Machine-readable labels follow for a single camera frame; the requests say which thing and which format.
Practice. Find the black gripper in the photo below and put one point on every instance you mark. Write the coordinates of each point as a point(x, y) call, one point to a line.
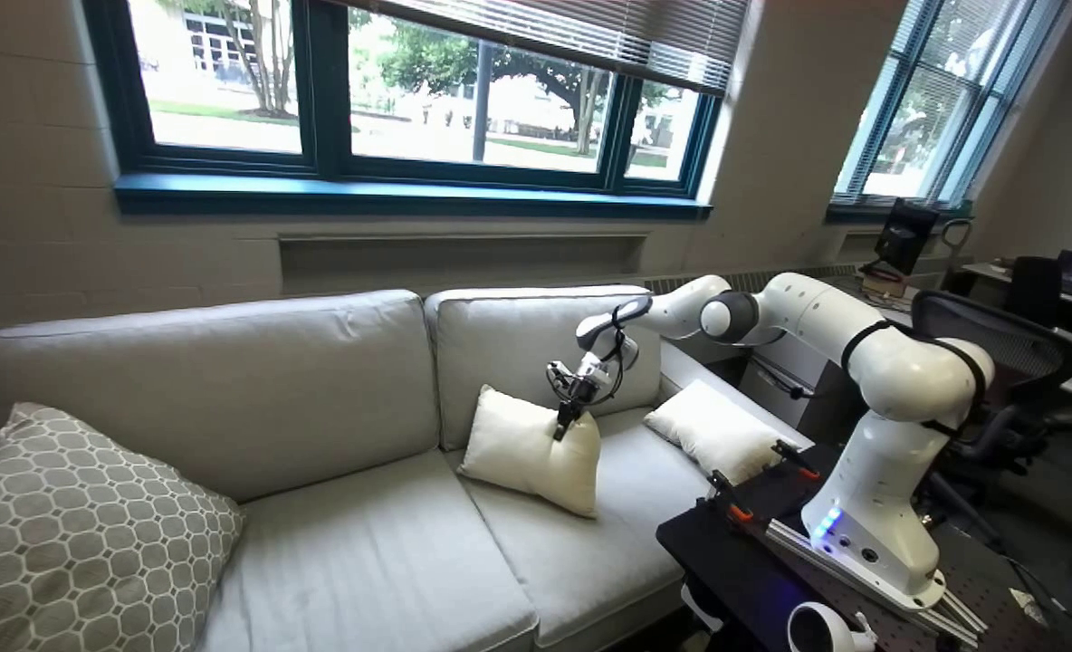
point(586, 381)

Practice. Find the small cream pillow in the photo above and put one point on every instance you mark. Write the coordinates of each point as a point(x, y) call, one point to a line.
point(523, 458)
point(720, 436)

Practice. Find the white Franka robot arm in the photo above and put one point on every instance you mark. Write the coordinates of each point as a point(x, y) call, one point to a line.
point(901, 363)

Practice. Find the grey sofa seat cushion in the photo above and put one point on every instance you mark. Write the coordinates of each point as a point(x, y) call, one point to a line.
point(369, 556)
point(559, 568)

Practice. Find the grey fabric sofa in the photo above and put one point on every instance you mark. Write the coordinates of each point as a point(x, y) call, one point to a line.
point(741, 410)

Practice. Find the black orange clamp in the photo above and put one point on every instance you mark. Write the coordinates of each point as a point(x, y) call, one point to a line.
point(803, 464)
point(735, 501)

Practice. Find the grey drawer cabinet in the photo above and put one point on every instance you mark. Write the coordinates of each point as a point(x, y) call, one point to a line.
point(790, 373)

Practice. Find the black robot table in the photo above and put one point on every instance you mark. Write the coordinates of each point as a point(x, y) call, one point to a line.
point(730, 582)

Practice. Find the white VR controller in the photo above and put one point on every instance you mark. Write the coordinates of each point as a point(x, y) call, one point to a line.
point(830, 634)

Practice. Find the blue framed wide window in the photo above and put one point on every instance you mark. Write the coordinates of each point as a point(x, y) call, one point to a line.
point(320, 166)

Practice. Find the black screen on stand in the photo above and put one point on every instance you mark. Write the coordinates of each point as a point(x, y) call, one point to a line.
point(902, 237)

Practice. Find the dark window blinds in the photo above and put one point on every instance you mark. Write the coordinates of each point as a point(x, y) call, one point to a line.
point(586, 38)

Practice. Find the blue framed tall window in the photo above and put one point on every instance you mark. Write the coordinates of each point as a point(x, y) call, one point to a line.
point(922, 121)

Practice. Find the black office chair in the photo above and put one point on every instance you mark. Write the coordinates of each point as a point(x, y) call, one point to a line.
point(1029, 346)

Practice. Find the grey patterned pillow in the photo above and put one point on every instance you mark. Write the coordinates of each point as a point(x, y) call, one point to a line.
point(79, 546)

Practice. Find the beige wall heater cover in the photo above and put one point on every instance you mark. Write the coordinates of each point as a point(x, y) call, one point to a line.
point(441, 267)

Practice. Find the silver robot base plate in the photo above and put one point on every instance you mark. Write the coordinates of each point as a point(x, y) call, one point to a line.
point(959, 610)

